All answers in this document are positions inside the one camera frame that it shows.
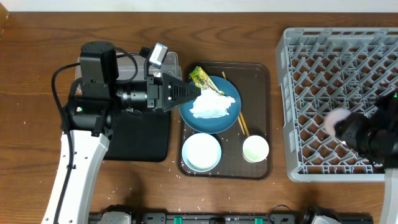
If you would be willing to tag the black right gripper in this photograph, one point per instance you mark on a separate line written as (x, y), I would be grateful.
(346, 127)

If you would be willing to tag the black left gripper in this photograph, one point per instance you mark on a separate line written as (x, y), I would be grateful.
(155, 97)

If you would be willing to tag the yellow green snack wrapper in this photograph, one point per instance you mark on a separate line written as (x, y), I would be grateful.
(203, 81)

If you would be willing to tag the white napkin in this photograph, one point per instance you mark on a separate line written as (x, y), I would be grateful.
(211, 104)

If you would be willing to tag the pink cup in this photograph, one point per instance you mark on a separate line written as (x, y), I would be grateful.
(333, 118)

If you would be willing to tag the dark blue plate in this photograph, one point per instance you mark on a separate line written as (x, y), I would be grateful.
(214, 125)

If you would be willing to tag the wooden chopstick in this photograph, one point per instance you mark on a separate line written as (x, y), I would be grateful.
(246, 128)
(240, 120)

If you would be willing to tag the light blue rice bowl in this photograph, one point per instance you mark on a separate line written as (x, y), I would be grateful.
(201, 152)

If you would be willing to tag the white green cup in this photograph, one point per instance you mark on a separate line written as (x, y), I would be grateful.
(255, 149)

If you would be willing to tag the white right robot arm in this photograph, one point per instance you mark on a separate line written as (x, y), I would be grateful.
(389, 209)

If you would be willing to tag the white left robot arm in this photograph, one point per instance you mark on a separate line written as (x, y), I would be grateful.
(99, 109)

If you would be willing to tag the black waste tray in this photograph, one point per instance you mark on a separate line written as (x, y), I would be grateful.
(144, 137)

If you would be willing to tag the grey dishwasher rack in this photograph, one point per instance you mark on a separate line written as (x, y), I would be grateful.
(321, 69)

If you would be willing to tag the clear plastic bin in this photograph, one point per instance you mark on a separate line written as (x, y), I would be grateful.
(127, 69)

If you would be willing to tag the brown plastic tray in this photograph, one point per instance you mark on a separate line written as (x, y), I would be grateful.
(252, 80)

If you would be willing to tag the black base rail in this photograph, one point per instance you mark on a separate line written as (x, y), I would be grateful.
(281, 214)

